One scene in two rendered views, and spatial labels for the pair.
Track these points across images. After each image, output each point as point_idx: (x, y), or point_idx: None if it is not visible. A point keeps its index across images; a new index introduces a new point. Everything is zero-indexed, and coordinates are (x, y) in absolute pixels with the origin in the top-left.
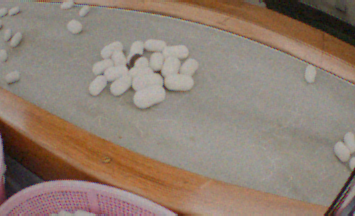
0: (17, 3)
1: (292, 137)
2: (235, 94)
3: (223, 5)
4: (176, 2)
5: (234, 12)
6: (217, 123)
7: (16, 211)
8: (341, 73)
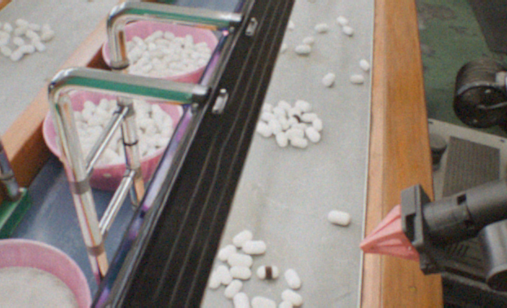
0: (368, 28)
1: (256, 203)
2: (288, 169)
3: (401, 149)
4: (384, 122)
5: (392, 156)
6: (257, 161)
7: None
8: (368, 257)
